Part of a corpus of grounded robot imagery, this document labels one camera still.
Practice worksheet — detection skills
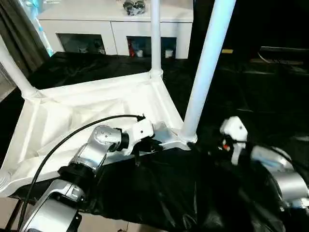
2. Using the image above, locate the white cabinet with glass doors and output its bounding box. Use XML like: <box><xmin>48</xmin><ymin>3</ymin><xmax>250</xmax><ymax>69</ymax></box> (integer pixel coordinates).
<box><xmin>38</xmin><ymin>0</ymin><xmax>194</xmax><ymax>60</ymax></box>

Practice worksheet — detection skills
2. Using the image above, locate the white plastic table top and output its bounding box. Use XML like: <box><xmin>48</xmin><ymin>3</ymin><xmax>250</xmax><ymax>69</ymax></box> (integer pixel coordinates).
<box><xmin>0</xmin><ymin>71</ymin><xmax>198</xmax><ymax>198</ymax></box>

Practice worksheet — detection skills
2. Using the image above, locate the white plastic table leg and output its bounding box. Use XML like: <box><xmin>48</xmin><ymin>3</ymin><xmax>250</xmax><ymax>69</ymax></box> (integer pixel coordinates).
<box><xmin>0</xmin><ymin>43</ymin><xmax>40</xmax><ymax>100</ymax></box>
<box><xmin>149</xmin><ymin>0</ymin><xmax>164</xmax><ymax>78</ymax></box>
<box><xmin>0</xmin><ymin>169</ymin><xmax>12</xmax><ymax>192</ymax></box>
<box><xmin>180</xmin><ymin>0</ymin><xmax>237</xmax><ymax>144</ymax></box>

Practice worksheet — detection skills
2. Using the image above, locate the grey curtain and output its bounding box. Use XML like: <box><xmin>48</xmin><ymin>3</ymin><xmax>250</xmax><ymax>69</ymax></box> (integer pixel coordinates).
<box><xmin>0</xmin><ymin>0</ymin><xmax>51</xmax><ymax>81</ymax></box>

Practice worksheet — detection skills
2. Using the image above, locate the grey speckled ornament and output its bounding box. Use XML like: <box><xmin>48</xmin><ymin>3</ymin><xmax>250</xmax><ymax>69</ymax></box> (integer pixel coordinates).
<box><xmin>122</xmin><ymin>0</ymin><xmax>147</xmax><ymax>16</ymax></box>

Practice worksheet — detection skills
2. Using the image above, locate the black folding table frame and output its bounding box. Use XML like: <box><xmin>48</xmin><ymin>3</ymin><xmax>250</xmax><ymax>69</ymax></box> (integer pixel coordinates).
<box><xmin>7</xmin><ymin>193</ymin><xmax>37</xmax><ymax>232</ymax></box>

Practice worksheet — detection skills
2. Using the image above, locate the long black bar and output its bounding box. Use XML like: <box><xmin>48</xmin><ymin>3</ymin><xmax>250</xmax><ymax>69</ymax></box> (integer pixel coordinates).
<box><xmin>259</xmin><ymin>46</ymin><xmax>309</xmax><ymax>53</ymax></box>

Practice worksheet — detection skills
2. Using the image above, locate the black mat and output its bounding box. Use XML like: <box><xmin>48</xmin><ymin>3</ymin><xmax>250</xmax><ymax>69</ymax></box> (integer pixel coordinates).
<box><xmin>0</xmin><ymin>52</ymin><xmax>309</xmax><ymax>232</ymax></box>

